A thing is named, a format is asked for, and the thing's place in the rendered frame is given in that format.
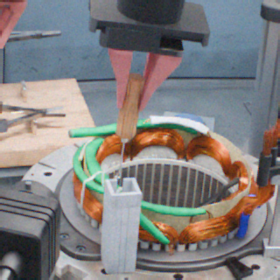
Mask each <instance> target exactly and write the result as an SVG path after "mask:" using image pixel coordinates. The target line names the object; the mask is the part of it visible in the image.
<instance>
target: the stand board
mask: <svg viewBox="0 0 280 280"><path fill-rule="evenodd" d="M25 84H26V89H27V102H23V98H22V96H21V94H20V88H21V83H7V84H0V102H3V104H4V105H10V106H13V105H14V106H19V107H24V108H35V109H50V108H56V107H59V106H63V109H60V110H55V111H51V112H50V113H52V114H61V113H62V114H66V117H46V118H39V119H37V135H33V134H32V129H31V126H30V124H29V122H27V123H23V124H19V125H17V126H13V127H11V128H8V129H7V132H5V133H2V134H0V167H12V166H23V165H35V164H38V163H39V161H40V160H41V159H42V158H44V157H46V156H47V155H48V154H50V153H52V152H54V151H57V150H59V149H61V148H63V147H65V146H68V145H69V144H72V145H73V146H74V143H76V142H79V141H81V140H85V139H89V138H91V137H93V136H88V137H76V138H70V137H69V135H68V131H69V129H76V128H91V127H95V123H94V122H93V117H92V116H91V114H90V113H89V110H88V107H87V104H86V102H85V100H84V98H83V96H82V93H81V90H80V88H79V87H78V84H77V81H76V79H63V80H42V81H31V82H26V83H25ZM22 116H27V115H23V114H19V113H9V112H3V113H2V114H1V115H0V120H3V119H6V120H7V121H9V120H11V119H15V118H19V117H22Z"/></svg>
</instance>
